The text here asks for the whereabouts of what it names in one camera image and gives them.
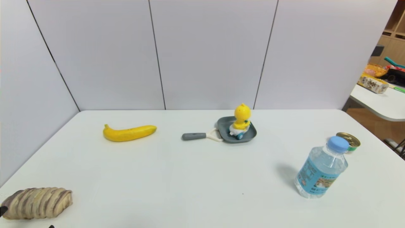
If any yellow duck scooter toy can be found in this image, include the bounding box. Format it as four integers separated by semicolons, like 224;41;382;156
229;103;252;140

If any grey square toy pan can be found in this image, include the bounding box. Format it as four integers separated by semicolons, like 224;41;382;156
182;116;257;143

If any yellow banana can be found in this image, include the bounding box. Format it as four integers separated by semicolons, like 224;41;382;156
103;124;157;142

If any water bottle blue cap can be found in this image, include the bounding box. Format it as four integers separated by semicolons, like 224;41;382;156
294;136;350;199

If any tin can gold lid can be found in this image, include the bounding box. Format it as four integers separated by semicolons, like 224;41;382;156
336;132;361;155

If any printed cardboard box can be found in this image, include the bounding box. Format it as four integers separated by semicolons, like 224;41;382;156
358;73;389;94

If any white round-cornered side table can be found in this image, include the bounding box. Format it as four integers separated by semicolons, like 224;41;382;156
350;83;405;122

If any orange snack bag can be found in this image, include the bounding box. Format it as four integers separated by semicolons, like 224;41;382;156
364;64;388;78

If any striped brown bread loaf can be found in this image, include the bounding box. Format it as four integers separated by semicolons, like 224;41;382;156
0;187;73;220

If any wooden shelf unit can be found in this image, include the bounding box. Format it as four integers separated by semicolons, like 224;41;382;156
369;0;405;67

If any black item teal handle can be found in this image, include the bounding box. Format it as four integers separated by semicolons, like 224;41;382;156
384;57;405;86

